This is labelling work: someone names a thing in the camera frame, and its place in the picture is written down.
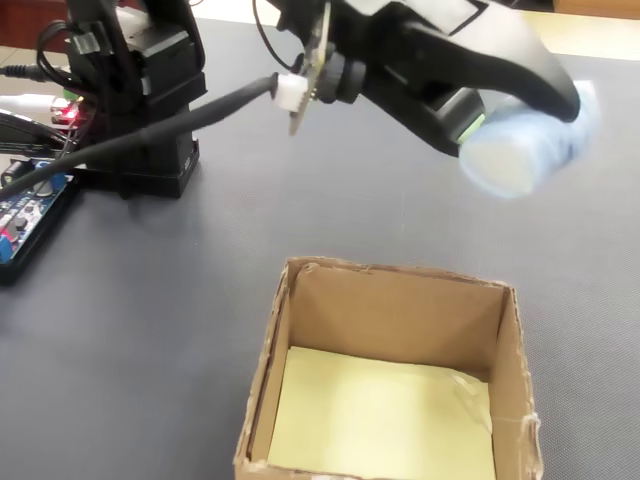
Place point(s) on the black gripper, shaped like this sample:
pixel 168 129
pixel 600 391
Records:
pixel 380 45

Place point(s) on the light blue yarn-wrapped block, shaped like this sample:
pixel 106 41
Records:
pixel 520 150

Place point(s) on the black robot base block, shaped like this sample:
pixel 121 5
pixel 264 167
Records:
pixel 155 170

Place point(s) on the open brown cardboard box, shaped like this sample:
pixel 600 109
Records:
pixel 395 305

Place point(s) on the pale yellow paper sheet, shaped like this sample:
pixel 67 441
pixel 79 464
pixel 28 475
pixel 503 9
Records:
pixel 370 415

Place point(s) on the small board with red LED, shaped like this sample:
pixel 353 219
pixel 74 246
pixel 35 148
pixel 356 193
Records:
pixel 67 112

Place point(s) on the blue controller circuit board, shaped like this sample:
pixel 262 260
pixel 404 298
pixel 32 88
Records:
pixel 20 210

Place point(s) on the black camera circuit board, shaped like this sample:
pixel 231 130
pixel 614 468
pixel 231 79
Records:
pixel 312 65

